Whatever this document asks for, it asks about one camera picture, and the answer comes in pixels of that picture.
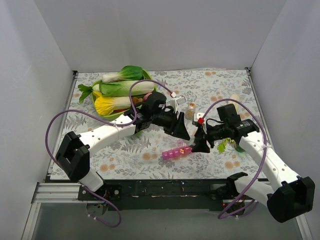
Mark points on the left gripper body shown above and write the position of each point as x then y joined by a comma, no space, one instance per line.
175,123

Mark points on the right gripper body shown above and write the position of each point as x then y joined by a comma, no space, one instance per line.
200,135

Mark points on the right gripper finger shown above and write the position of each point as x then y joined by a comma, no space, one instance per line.
199,134
199,144

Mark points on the pink weekly pill organizer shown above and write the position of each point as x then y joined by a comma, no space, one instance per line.
181,150

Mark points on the white pill bottle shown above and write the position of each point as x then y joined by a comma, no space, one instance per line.
191,143

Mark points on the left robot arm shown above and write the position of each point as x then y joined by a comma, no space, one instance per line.
75,151

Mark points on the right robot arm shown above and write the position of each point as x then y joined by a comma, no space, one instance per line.
288,195

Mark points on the purple onion toy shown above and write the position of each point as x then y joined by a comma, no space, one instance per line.
145,97

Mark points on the celery stalk toy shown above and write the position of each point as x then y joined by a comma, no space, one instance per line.
228,141

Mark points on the clear pill jar gold lid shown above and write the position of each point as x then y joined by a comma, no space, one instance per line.
190,111

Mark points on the green glass bottle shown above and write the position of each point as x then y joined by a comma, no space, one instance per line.
239,149

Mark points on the floral table mat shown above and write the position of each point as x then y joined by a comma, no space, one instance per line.
172,94

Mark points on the red pepper toy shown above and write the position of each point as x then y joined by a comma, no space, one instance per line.
119,110

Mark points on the napa cabbage toy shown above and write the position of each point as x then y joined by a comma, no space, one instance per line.
122,88

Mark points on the bok choy toy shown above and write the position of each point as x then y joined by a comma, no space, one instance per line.
127,73

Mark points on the yellow cabbage toy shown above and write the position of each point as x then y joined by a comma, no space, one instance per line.
105,106

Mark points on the green plastic basket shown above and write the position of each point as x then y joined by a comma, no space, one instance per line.
95,95

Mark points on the white radish with leaves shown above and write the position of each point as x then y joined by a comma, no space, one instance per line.
86,91

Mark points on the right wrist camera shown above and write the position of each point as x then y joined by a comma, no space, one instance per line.
198,119

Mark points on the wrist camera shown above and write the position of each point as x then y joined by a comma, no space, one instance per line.
176,102
198,119

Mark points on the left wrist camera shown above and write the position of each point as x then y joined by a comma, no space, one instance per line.
176,102

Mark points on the black base frame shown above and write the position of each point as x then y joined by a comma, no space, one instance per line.
171,194

